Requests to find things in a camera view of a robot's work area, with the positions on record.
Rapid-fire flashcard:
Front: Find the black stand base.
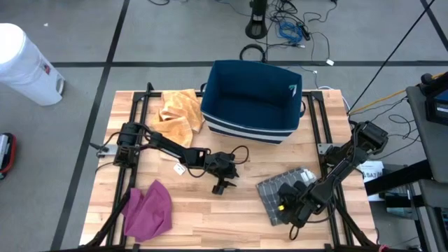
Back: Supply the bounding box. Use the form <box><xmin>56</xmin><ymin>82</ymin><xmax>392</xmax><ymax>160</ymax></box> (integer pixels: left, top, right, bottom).
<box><xmin>244</xmin><ymin>0</ymin><xmax>269</xmax><ymax>39</ymax></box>

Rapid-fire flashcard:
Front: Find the white paper sign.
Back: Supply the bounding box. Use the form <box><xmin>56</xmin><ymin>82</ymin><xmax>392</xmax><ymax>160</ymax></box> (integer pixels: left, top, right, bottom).
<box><xmin>358</xmin><ymin>160</ymin><xmax>386</xmax><ymax>202</ymax></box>

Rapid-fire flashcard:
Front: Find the grey checked kitchen towel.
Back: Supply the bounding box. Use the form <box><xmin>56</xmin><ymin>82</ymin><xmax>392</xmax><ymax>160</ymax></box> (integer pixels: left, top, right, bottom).
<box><xmin>256</xmin><ymin>167</ymin><xmax>318</xmax><ymax>227</ymax></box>

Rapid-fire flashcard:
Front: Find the orange checked kitchen towel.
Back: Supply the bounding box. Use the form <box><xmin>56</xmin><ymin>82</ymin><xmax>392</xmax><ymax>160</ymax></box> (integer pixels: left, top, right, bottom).
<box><xmin>150</xmin><ymin>89</ymin><xmax>206</xmax><ymax>148</ymax></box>

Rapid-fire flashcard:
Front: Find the blue cable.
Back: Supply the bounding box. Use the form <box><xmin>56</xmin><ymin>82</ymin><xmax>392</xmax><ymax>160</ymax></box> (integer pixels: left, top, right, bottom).
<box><xmin>278</xmin><ymin>21</ymin><xmax>304</xmax><ymax>45</ymax></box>

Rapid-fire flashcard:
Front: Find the purple cloth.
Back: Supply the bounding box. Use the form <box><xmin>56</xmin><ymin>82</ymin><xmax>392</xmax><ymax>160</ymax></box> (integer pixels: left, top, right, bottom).
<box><xmin>121</xmin><ymin>179</ymin><xmax>174</xmax><ymax>243</ymax></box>

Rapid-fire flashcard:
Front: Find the red black device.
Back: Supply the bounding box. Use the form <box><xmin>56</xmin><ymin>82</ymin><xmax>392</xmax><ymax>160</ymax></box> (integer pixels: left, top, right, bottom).
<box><xmin>0</xmin><ymin>132</ymin><xmax>18</xmax><ymax>181</ymax></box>

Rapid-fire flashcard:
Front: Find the navy white striped fabric basket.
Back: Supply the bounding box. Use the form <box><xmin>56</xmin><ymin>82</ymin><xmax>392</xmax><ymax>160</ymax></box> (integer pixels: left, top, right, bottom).
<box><xmin>199</xmin><ymin>59</ymin><xmax>306</xmax><ymax>145</ymax></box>

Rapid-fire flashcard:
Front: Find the yellow cable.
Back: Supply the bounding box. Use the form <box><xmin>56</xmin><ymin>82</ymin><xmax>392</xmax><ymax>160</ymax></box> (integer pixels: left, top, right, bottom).
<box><xmin>349</xmin><ymin>71</ymin><xmax>448</xmax><ymax>116</ymax></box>

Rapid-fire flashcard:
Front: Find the black coiled cable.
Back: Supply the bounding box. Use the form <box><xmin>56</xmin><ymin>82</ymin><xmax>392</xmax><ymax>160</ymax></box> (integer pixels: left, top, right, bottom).
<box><xmin>239</xmin><ymin>43</ymin><xmax>267</xmax><ymax>63</ymax></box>

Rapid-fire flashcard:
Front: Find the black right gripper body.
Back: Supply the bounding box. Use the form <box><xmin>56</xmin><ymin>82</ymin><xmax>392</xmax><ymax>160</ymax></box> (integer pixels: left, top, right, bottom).
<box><xmin>285</xmin><ymin>185</ymin><xmax>328</xmax><ymax>225</ymax></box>

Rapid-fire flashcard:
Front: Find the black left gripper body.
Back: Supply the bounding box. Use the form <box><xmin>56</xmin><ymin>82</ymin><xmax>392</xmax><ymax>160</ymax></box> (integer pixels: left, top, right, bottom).
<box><xmin>206</xmin><ymin>152</ymin><xmax>239</xmax><ymax>179</ymax></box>

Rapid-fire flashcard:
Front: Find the grey cart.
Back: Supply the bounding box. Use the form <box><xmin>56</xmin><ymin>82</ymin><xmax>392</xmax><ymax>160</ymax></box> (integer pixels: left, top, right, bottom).
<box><xmin>405</xmin><ymin>85</ymin><xmax>448</xmax><ymax>183</ymax></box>

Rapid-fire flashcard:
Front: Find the white trash can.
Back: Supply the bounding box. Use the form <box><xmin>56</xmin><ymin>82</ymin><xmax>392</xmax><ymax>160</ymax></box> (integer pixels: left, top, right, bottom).
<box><xmin>0</xmin><ymin>22</ymin><xmax>67</xmax><ymax>106</ymax></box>

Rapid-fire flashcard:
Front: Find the black power strip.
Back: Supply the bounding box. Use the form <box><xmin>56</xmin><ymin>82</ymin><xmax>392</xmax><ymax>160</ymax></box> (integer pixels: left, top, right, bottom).
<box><xmin>297</xmin><ymin>22</ymin><xmax>312</xmax><ymax>41</ymax></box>

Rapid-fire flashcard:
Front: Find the black table frame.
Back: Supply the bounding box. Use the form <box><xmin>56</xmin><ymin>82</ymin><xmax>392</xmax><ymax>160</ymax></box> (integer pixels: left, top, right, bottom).
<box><xmin>83</xmin><ymin>82</ymin><xmax>379</xmax><ymax>252</ymax></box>

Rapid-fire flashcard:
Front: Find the black box device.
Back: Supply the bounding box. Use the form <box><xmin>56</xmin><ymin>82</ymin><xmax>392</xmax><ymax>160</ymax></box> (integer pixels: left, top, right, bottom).
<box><xmin>419</xmin><ymin>72</ymin><xmax>448</xmax><ymax>125</ymax></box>

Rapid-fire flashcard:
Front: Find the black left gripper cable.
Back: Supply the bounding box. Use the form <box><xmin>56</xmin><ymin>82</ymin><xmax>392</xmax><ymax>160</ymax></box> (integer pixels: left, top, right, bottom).
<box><xmin>185</xmin><ymin>145</ymin><xmax>250</xmax><ymax>179</ymax></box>

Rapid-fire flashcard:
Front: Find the thin black pole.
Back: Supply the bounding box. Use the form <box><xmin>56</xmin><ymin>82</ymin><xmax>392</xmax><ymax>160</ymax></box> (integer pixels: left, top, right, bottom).
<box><xmin>348</xmin><ymin>0</ymin><xmax>437</xmax><ymax>115</ymax></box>

